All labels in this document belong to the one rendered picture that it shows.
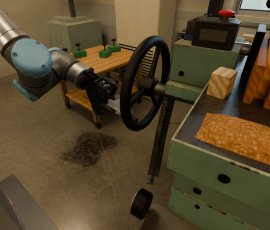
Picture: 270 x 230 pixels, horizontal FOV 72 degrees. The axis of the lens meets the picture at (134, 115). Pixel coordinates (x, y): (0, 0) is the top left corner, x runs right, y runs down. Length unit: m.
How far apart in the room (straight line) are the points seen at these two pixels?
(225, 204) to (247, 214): 0.04
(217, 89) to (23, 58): 0.45
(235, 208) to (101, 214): 0.90
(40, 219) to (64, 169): 0.84
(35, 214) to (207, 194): 0.46
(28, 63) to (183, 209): 0.51
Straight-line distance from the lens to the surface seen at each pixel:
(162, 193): 1.26
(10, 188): 0.72
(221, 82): 0.35
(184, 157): 0.26
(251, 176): 0.26
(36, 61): 0.55
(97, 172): 1.36
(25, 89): 0.67
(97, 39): 2.55
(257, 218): 0.42
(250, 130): 0.27
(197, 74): 0.45
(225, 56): 0.43
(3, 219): 0.51
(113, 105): 0.63
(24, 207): 0.66
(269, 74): 0.38
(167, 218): 0.50
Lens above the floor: 1.07
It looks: 36 degrees down
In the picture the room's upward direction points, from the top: straight up
